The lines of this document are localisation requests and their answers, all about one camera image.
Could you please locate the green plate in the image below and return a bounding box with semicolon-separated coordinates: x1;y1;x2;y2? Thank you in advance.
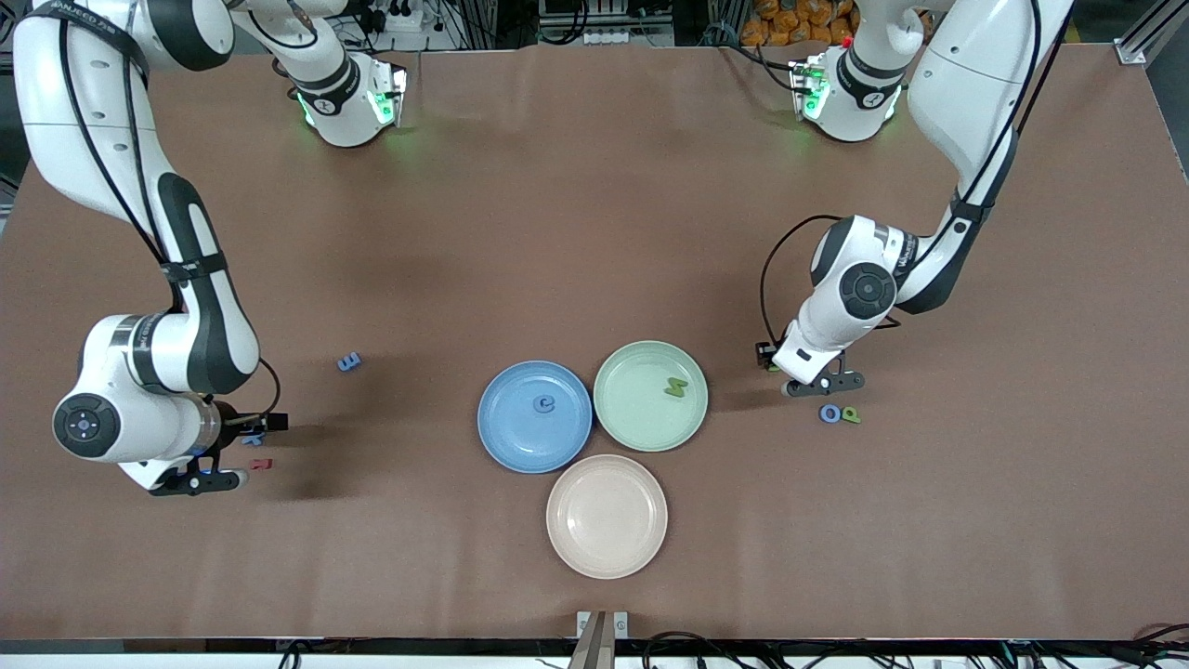
594;340;710;453

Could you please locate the beige plate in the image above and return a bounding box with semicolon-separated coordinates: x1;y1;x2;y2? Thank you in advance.
546;454;669;580

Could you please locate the blue plate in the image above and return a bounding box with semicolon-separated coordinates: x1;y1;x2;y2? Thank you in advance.
477;361;594;475

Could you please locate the bag of oranges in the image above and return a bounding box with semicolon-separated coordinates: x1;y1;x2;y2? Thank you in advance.
740;0;860;47

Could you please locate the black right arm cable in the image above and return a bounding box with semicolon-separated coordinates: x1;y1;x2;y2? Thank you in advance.
56;9;281;424

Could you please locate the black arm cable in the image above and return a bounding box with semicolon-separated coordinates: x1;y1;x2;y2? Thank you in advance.
759;0;1046;347
56;9;281;424

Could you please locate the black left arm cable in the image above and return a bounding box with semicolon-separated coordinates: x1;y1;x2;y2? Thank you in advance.
759;0;1046;347

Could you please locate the metal table edge bracket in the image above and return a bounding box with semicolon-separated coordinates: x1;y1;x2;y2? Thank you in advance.
568;610;630;669

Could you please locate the aluminium frame profile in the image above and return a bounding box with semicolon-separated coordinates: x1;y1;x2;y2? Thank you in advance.
1117;0;1189;66

